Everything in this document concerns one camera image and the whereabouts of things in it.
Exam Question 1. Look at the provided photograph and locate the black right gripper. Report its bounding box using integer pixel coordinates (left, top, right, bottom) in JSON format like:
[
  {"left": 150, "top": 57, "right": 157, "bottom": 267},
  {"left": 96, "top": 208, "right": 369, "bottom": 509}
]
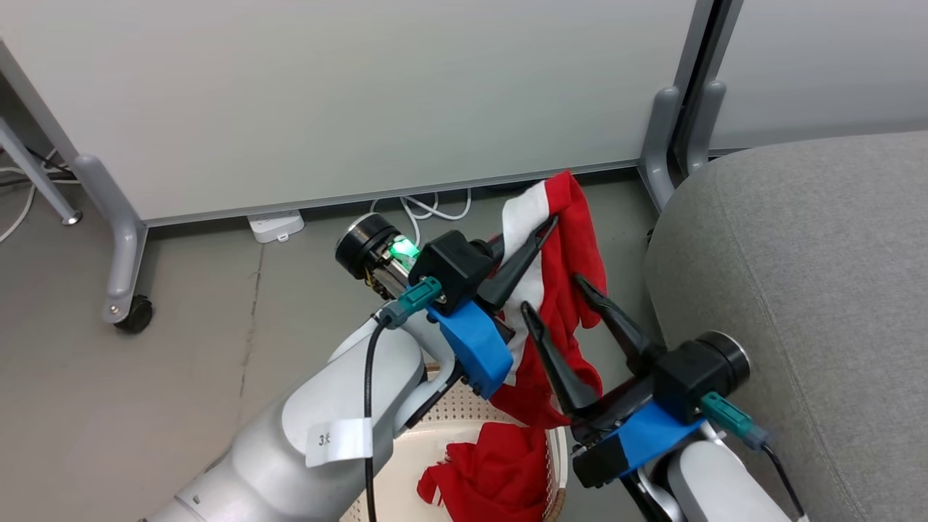
[{"left": 521, "top": 275, "right": 752, "bottom": 443}]

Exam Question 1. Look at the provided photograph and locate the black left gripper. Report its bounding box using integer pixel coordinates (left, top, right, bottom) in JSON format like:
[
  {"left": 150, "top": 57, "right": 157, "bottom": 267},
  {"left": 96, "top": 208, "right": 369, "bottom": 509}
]
[{"left": 336, "top": 214, "right": 560, "bottom": 318}]

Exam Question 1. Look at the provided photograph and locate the red and white garment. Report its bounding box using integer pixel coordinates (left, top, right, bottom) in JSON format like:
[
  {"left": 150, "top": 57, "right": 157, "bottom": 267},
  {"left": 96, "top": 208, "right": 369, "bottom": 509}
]
[{"left": 417, "top": 170, "right": 608, "bottom": 522}]

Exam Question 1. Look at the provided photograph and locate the cream perforated laundry basket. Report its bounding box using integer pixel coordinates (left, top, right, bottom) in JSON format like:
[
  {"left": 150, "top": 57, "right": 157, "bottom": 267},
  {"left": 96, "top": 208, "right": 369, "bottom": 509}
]
[{"left": 341, "top": 362, "right": 570, "bottom": 522}]

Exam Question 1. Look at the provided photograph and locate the wide white partition panel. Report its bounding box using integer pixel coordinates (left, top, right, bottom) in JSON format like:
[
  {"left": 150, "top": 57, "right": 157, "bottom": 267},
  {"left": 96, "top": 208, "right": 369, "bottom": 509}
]
[{"left": 0, "top": 0, "right": 700, "bottom": 224}]

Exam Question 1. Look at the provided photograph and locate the white power strip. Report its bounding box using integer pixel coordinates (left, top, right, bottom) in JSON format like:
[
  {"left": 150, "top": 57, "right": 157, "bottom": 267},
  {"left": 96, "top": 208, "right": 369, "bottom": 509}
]
[{"left": 246, "top": 210, "right": 306, "bottom": 244}]

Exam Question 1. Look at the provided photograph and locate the grey fabric sofa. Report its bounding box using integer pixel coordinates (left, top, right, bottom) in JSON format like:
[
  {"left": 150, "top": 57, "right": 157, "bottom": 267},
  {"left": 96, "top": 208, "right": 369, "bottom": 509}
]
[{"left": 644, "top": 130, "right": 928, "bottom": 522}]

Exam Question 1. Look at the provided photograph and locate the narrow white partition panel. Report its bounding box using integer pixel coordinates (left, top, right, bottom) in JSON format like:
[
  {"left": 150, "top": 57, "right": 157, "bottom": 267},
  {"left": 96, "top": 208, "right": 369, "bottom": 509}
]
[{"left": 707, "top": 0, "right": 928, "bottom": 153}]

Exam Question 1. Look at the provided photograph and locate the black caster wheel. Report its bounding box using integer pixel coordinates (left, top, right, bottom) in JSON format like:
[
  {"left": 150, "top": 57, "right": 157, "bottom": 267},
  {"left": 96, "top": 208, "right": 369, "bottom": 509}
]
[{"left": 115, "top": 295, "right": 154, "bottom": 335}]

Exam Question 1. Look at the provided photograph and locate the grey partition foot with caster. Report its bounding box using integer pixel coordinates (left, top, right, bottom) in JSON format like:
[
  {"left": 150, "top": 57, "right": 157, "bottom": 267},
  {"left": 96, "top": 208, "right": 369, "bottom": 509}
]
[{"left": 72, "top": 154, "right": 149, "bottom": 323}]

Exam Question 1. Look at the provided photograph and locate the grey metal table leg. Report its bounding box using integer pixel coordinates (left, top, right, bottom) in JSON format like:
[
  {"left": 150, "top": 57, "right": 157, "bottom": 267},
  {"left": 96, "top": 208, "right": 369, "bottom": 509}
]
[{"left": 0, "top": 118, "right": 83, "bottom": 226}]

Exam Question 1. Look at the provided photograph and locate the teal left cable connector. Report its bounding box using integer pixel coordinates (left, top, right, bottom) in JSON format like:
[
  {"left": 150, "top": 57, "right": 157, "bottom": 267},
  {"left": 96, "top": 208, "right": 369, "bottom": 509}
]
[{"left": 381, "top": 278, "right": 443, "bottom": 328}]

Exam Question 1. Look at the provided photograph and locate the teal cable connector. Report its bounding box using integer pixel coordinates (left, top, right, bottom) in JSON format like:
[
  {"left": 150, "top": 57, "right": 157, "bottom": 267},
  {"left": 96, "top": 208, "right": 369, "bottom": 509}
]
[
  {"left": 381, "top": 278, "right": 443, "bottom": 328},
  {"left": 701, "top": 391, "right": 771, "bottom": 450}
]

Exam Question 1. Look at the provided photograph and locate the looped white power cable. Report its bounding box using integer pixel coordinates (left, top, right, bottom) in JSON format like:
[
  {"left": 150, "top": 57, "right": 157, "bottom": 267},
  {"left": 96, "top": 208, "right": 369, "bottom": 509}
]
[{"left": 370, "top": 188, "right": 473, "bottom": 252}]

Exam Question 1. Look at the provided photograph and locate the teal right cable connector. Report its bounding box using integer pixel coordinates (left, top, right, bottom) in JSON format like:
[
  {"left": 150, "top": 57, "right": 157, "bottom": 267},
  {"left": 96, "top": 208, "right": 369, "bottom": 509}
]
[{"left": 701, "top": 391, "right": 771, "bottom": 450}]

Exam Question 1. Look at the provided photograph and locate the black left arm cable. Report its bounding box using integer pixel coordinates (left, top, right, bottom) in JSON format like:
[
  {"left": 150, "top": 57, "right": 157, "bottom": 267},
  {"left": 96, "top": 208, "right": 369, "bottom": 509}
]
[{"left": 362, "top": 319, "right": 386, "bottom": 522}]

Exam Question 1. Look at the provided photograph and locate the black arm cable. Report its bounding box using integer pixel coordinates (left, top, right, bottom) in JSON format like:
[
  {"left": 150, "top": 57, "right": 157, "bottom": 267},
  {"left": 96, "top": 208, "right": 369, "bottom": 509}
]
[
  {"left": 760, "top": 442, "right": 810, "bottom": 522},
  {"left": 362, "top": 319, "right": 386, "bottom": 522}
]

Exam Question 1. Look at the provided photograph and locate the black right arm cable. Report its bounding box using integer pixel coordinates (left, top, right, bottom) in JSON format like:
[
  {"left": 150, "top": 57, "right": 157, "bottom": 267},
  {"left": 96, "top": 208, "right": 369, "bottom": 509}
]
[{"left": 760, "top": 442, "right": 810, "bottom": 522}]

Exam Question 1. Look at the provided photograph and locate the thin black floor cable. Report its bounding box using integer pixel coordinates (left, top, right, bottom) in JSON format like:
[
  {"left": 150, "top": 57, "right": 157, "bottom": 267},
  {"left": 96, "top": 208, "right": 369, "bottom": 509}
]
[{"left": 0, "top": 147, "right": 77, "bottom": 188}]

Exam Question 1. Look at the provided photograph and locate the thin white floor cable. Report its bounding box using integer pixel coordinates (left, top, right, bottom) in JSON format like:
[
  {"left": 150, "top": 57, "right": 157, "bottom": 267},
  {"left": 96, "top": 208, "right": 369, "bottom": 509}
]
[{"left": 0, "top": 149, "right": 82, "bottom": 245}]

